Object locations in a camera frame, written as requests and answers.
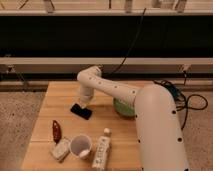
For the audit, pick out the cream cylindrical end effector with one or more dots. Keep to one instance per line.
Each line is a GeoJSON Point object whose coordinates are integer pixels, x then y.
{"type": "Point", "coordinates": [84, 101]}

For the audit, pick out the black rectangular eraser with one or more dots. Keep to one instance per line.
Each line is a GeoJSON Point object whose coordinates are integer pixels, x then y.
{"type": "Point", "coordinates": [81, 112]}

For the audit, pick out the green bowl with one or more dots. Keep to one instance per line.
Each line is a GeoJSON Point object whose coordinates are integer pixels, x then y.
{"type": "Point", "coordinates": [123, 108]}

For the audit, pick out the white squeeze bottle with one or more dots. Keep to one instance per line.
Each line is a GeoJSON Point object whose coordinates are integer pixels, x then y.
{"type": "Point", "coordinates": [102, 151]}

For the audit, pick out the red chili pepper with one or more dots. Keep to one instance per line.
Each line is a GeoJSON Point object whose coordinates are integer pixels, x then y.
{"type": "Point", "coordinates": [56, 131]}

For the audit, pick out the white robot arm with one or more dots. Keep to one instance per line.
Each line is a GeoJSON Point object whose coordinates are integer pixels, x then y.
{"type": "Point", "coordinates": [159, 134]}

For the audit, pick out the small white packaged box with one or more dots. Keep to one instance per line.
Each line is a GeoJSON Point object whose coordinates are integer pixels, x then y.
{"type": "Point", "coordinates": [61, 150]}

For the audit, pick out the white clear plastic cup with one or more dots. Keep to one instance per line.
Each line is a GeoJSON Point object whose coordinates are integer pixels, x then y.
{"type": "Point", "coordinates": [80, 146]}

